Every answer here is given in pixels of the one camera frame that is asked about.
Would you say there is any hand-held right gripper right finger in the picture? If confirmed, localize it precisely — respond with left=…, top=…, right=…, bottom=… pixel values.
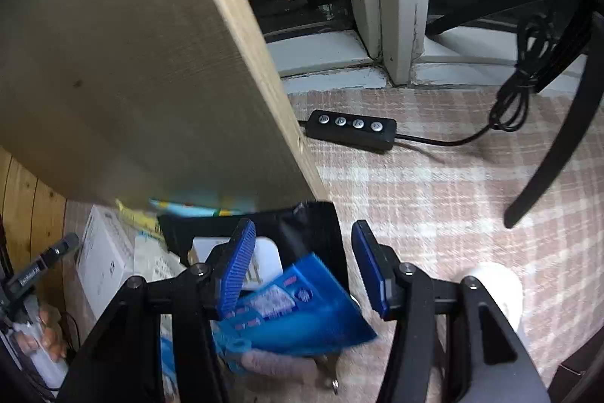
left=351, top=220, right=553, bottom=403

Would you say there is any pink plaid covered desktop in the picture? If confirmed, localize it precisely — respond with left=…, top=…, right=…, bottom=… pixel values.
left=61, top=89, right=604, bottom=403

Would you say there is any white window frame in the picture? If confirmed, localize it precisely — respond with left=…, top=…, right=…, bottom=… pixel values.
left=264, top=0, right=586, bottom=92

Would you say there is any teal tube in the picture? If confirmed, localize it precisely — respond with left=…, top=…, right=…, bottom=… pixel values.
left=150, top=198, right=222, bottom=218

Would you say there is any large wooden board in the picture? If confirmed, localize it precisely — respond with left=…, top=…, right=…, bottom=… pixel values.
left=0, top=0, right=331, bottom=212

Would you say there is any person's left hand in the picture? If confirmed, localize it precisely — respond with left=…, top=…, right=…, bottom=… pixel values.
left=37, top=305, right=68, bottom=362

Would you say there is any black pouch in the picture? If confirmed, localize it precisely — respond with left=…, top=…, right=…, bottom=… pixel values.
left=158, top=201, right=354, bottom=304

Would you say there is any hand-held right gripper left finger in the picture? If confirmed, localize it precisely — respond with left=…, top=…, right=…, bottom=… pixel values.
left=57, top=218, right=258, bottom=403

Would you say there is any black power cable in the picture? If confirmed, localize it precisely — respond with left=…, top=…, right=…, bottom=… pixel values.
left=394, top=9, right=562, bottom=149

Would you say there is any white round plug adapter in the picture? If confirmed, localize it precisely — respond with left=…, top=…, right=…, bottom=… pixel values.
left=460, top=264, right=524, bottom=333

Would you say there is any white cardboard box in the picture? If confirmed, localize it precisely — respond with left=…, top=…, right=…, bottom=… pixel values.
left=75, top=205, right=142, bottom=323

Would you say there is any blue plastic packet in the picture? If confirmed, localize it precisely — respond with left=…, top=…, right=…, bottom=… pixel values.
left=212, top=253, right=378, bottom=373

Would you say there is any wooden slat panel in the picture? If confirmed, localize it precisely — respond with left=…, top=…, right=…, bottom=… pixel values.
left=0, top=148, right=67, bottom=304

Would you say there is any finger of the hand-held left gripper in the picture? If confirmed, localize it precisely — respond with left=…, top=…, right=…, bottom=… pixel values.
left=38, top=233, right=80, bottom=267

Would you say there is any black inline button controller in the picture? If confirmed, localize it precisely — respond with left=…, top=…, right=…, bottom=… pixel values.
left=306, top=109, right=398, bottom=153

